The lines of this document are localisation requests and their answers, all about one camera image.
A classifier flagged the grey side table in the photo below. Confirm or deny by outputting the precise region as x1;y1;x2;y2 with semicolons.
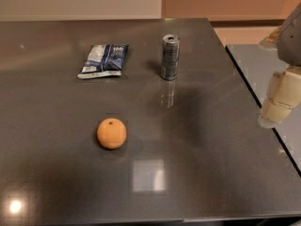
226;44;301;174

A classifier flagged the silver redbull can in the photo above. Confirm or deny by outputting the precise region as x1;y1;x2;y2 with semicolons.
161;34;180;80

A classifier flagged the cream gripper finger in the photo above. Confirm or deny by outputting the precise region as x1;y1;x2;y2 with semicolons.
258;65;301;129
259;27;280;50

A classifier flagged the blue white snack bag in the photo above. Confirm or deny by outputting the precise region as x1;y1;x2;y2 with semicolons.
77;44;128;80

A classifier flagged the orange fruit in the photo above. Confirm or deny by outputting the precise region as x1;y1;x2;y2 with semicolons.
97;118;127;150

